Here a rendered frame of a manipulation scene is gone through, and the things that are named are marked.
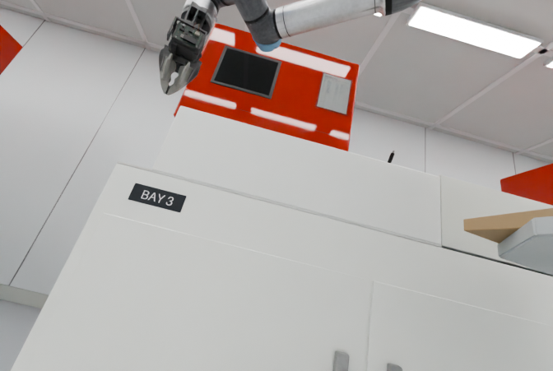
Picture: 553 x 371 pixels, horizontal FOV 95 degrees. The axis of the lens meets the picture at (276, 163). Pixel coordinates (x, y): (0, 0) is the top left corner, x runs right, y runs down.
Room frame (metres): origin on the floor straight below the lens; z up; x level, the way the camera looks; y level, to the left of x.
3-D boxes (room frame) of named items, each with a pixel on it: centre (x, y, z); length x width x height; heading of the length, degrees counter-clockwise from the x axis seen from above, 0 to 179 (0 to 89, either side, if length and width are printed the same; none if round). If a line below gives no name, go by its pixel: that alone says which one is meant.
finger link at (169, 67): (0.46, 0.28, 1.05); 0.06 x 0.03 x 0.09; 21
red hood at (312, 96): (1.39, 0.11, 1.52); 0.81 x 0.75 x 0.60; 93
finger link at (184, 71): (0.48, 0.26, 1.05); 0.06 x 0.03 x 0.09; 21
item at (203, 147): (0.50, -0.06, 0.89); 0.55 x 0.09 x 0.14; 93
